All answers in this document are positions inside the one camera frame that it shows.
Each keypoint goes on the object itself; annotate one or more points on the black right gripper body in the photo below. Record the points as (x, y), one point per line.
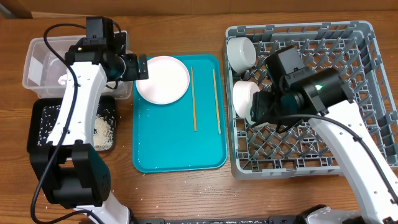
(268, 107)

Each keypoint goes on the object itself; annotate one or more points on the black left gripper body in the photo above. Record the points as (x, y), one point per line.
(131, 70)

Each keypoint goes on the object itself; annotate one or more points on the large white plate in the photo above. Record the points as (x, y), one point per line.
(168, 80)

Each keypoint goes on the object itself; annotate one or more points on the wooden chopstick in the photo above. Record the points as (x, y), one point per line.
(216, 103)
(193, 101)

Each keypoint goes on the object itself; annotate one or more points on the white bowl with rice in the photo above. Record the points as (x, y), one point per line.
(241, 54)

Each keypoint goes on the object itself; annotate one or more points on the small white cup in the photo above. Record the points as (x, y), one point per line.
(251, 123)

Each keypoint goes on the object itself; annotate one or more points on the white napkin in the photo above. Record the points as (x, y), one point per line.
(63, 80)

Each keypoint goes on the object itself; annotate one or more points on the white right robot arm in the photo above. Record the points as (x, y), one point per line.
(326, 102)

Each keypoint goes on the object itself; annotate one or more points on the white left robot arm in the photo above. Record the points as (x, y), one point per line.
(69, 170)

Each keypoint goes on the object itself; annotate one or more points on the grey dishwasher rack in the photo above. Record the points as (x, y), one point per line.
(351, 48)

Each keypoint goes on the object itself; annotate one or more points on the clear plastic waste bin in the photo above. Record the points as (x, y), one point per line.
(42, 69)

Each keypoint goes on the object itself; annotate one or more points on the black food waste tray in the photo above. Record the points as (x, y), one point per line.
(37, 110)

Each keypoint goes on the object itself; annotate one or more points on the pile of rice grains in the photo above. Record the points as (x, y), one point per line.
(103, 131)

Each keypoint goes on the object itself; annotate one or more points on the teal serving tray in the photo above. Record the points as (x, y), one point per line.
(163, 137)

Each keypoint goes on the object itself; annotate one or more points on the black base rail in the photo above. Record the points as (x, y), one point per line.
(267, 220)

